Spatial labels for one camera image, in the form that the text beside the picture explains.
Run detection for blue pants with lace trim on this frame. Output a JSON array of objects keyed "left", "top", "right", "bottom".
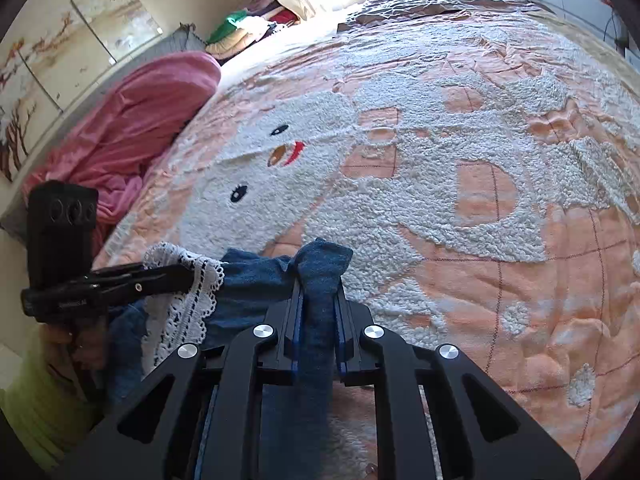
[{"left": 102, "top": 237, "right": 381, "bottom": 480}]

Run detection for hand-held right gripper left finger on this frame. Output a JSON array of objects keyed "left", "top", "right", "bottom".
[{"left": 50, "top": 280, "right": 306, "bottom": 480}]

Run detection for grey pillow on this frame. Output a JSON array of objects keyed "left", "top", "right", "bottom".
[{"left": 164, "top": 21, "right": 207, "bottom": 54}]

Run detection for blossom tree wall painting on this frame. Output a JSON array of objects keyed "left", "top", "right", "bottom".
[{"left": 0, "top": 0, "right": 166, "bottom": 184}]

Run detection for peach bed cover white print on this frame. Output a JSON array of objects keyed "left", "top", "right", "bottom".
[{"left": 91, "top": 0, "right": 640, "bottom": 480}]

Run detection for pink blanket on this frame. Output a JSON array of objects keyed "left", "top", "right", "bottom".
[{"left": 21, "top": 51, "right": 222, "bottom": 257}]

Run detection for light green cloth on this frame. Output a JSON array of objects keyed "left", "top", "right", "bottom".
[{"left": 0, "top": 330, "right": 102, "bottom": 468}]

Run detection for grey headboard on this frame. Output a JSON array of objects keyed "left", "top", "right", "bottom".
[{"left": 0, "top": 27, "right": 201, "bottom": 241}]

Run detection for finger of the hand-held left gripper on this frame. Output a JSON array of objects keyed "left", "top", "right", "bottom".
[
  {"left": 97, "top": 265, "right": 197, "bottom": 308},
  {"left": 90, "top": 261, "right": 151, "bottom": 281}
]

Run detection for person's left hand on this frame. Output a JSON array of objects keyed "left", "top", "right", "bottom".
[{"left": 44, "top": 317, "right": 110, "bottom": 376}]

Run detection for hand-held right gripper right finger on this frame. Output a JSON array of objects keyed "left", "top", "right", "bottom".
[{"left": 333, "top": 285, "right": 582, "bottom": 480}]

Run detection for pile of folded clothes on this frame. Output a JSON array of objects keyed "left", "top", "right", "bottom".
[{"left": 204, "top": 0, "right": 302, "bottom": 64}]

